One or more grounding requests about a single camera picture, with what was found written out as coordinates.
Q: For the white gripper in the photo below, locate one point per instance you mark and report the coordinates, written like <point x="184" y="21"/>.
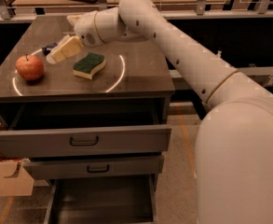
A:
<point x="85" y="29"/>

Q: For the red apple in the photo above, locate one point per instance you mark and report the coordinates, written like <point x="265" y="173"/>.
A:
<point x="29" y="67"/>

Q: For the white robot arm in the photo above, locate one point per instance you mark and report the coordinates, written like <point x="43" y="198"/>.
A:
<point x="234" y="146"/>

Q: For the grey drawer cabinet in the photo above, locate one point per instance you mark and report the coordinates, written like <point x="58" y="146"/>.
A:
<point x="133" y="70"/>

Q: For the grey top drawer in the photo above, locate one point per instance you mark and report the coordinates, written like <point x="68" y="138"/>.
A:
<point x="86" y="128"/>

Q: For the grey drawer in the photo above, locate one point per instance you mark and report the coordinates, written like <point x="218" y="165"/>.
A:
<point x="103" y="200"/>
<point x="86" y="128"/>
<point x="122" y="166"/>

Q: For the grey middle drawer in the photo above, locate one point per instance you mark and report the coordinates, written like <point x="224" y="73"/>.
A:
<point x="122" y="166"/>

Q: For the grey bottom drawer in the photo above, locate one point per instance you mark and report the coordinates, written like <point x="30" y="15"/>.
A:
<point x="103" y="200"/>

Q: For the dark snack bar wrapper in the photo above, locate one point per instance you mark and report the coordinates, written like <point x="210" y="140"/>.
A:
<point x="49" y="47"/>

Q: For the green and yellow sponge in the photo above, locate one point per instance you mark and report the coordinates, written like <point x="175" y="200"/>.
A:
<point x="90" y="65"/>

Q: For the cardboard box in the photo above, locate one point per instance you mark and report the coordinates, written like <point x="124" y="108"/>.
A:
<point x="14" y="179"/>

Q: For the grey metal rail shelf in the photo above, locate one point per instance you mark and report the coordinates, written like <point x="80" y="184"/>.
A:
<point x="261" y="75"/>

